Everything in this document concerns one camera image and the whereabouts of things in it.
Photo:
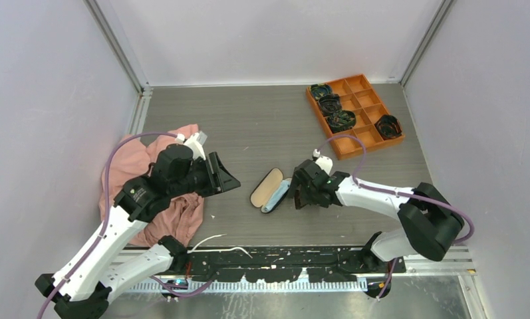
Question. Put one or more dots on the orange compartment tray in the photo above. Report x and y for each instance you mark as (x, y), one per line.
(357, 95)

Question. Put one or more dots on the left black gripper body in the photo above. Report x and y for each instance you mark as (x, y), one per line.
(198, 180)

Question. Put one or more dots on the rolled dark belt right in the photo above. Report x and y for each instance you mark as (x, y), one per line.
(388, 127)

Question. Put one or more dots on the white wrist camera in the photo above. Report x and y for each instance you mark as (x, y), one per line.
(324, 162)
(195, 143)

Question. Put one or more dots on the rolled dark belt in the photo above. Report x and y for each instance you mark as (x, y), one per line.
(388, 127)
(329, 104)
(340, 121)
(319, 91)

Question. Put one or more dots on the black glasses case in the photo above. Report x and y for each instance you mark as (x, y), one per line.
(265, 188)

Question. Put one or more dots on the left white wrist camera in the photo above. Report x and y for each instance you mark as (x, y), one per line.
(195, 143)

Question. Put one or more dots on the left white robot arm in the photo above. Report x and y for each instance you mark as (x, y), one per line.
(88, 283)

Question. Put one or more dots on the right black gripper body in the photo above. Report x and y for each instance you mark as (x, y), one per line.
(314, 199)

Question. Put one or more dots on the light blue cleaning cloth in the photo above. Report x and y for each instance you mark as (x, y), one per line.
(277, 196)

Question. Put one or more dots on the pink cloth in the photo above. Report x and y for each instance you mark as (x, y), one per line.
(180, 219)

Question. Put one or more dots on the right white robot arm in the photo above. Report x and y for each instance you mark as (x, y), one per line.
(429, 225)

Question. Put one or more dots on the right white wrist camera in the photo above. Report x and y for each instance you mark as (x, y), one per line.
(324, 162)

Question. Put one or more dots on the brown tortoise sunglasses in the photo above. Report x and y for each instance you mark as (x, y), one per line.
(300, 201)

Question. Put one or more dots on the rolled dark belt top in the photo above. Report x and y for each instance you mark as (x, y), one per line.
(319, 91)

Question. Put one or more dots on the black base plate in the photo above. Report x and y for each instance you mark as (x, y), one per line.
(283, 264)

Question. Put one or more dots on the slotted cable duct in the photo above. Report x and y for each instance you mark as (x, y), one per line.
(300, 285)

